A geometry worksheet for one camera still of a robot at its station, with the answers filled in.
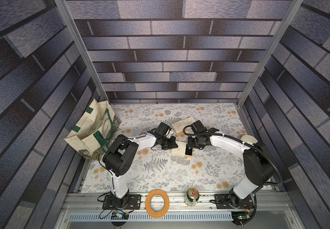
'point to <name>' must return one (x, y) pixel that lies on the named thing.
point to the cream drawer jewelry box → (182, 150)
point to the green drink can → (191, 196)
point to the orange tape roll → (152, 213)
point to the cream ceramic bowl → (249, 138)
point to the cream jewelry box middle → (178, 126)
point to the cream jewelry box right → (188, 121)
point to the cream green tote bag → (92, 132)
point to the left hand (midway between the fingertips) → (179, 145)
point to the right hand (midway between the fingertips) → (188, 144)
